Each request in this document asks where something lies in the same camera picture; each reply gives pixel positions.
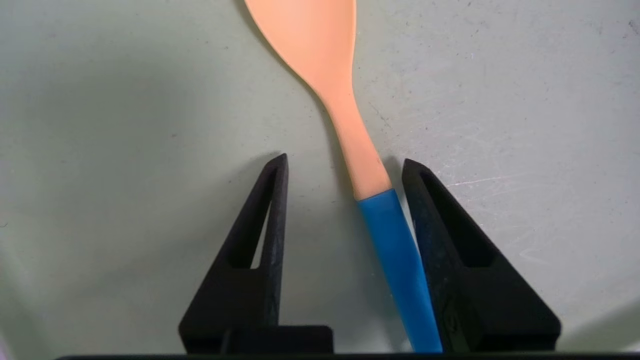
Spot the wooden spoon blue handle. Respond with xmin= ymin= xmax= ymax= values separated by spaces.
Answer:
xmin=244 ymin=0 xmax=444 ymax=354

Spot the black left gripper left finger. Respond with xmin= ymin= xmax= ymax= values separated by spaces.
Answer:
xmin=178 ymin=153 xmax=289 ymax=354

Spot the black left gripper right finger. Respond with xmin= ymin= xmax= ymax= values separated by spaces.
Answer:
xmin=401 ymin=158 xmax=562 ymax=354

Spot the light green plastic tray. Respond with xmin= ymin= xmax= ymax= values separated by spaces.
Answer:
xmin=0 ymin=0 xmax=640 ymax=357

